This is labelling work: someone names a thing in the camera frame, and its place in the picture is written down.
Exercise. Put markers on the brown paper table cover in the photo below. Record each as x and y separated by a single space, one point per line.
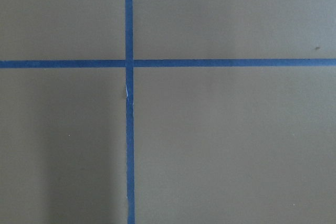
212 144

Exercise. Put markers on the long vertical blue tape strip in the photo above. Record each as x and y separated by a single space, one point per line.
129 87

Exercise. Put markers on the long horizontal blue tape strip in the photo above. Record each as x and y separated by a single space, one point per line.
18 64

